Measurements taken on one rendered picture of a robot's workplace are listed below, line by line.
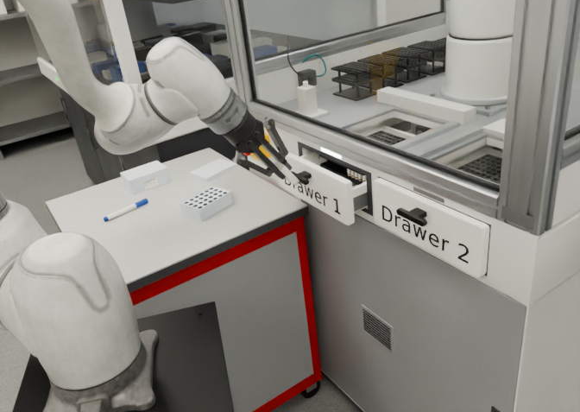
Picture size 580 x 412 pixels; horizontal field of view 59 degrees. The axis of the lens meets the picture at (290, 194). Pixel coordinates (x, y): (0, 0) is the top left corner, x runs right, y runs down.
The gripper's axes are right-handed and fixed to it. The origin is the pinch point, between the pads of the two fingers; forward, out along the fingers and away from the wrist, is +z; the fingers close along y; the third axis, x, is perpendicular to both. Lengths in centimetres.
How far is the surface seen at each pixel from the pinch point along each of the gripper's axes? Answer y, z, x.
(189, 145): -4, 19, 82
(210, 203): -16.5, 4.5, 24.1
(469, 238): 7.5, 9.6, -43.0
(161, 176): -19, 4, 54
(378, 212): 5.1, 13.0, -18.5
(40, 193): -83, 55, 275
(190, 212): -21.9, 3.3, 27.0
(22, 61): -19, 20, 426
